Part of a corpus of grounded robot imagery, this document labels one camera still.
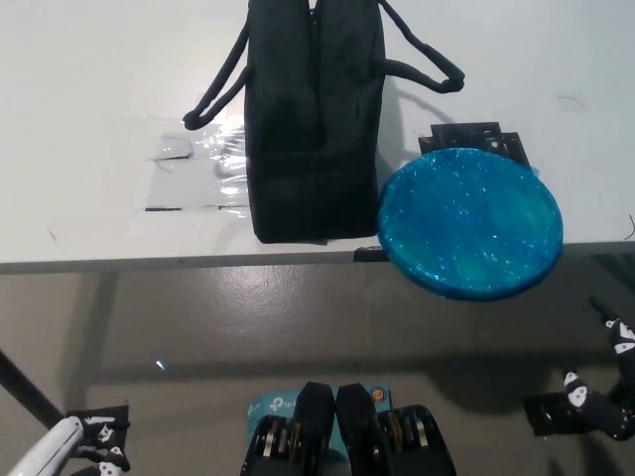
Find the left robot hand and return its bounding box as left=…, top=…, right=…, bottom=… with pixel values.
left=73, top=415, right=133, bottom=476

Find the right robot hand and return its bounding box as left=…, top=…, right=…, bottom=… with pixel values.
left=563, top=297, right=635, bottom=442

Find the blue plate stack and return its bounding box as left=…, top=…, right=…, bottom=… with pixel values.
left=376, top=146, right=565, bottom=301

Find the black fabric handbag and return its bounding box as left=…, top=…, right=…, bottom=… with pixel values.
left=182, top=0, right=466, bottom=245

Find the black floor tape patch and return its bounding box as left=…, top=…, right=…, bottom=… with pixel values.
left=63, top=404, right=131, bottom=437
left=524, top=391, right=582, bottom=437

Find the black table leg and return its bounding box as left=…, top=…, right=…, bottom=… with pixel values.
left=0, top=349, right=66, bottom=432

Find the teal tp-link box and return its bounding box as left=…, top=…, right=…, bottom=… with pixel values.
left=246, top=385, right=396, bottom=457

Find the clear tape sheet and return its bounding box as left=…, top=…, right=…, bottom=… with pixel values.
left=93, top=112, right=249, bottom=220

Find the large black tape patch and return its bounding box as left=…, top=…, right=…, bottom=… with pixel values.
left=418, top=121, right=536, bottom=168

